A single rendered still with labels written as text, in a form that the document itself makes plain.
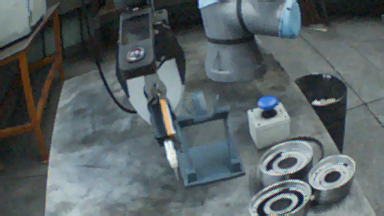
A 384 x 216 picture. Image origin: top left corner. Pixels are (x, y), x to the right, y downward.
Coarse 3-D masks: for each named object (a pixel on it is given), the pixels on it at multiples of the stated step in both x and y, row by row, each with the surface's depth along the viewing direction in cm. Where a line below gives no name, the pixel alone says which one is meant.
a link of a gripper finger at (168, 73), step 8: (160, 64) 76; (168, 64) 75; (176, 64) 75; (160, 72) 75; (168, 72) 75; (176, 72) 75; (160, 80) 76; (168, 80) 76; (176, 80) 76; (168, 88) 76; (176, 88) 76; (168, 96) 77; (176, 96) 77; (176, 104) 77; (176, 112) 78
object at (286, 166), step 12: (288, 144) 87; (300, 144) 85; (264, 156) 85; (288, 156) 84; (312, 156) 80; (264, 168) 83; (276, 168) 82; (288, 168) 85; (300, 168) 77; (264, 180) 81; (276, 180) 78
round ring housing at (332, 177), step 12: (336, 156) 77; (348, 156) 75; (312, 168) 76; (324, 168) 77; (336, 168) 75; (348, 168) 74; (312, 180) 75; (324, 180) 75; (336, 180) 75; (348, 180) 69; (312, 192) 72; (324, 192) 69; (336, 192) 69; (324, 204) 71
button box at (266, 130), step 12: (276, 108) 98; (252, 120) 96; (264, 120) 95; (276, 120) 94; (288, 120) 94; (252, 132) 98; (264, 132) 94; (276, 132) 94; (288, 132) 95; (264, 144) 95
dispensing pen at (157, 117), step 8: (152, 88) 80; (160, 88) 79; (160, 96) 79; (152, 104) 77; (160, 104) 77; (152, 112) 76; (160, 112) 76; (152, 120) 76; (160, 120) 76; (160, 128) 76; (160, 136) 75; (168, 136) 76; (160, 144) 78; (168, 144) 76; (168, 152) 76; (176, 160) 76; (176, 168) 75; (176, 176) 75
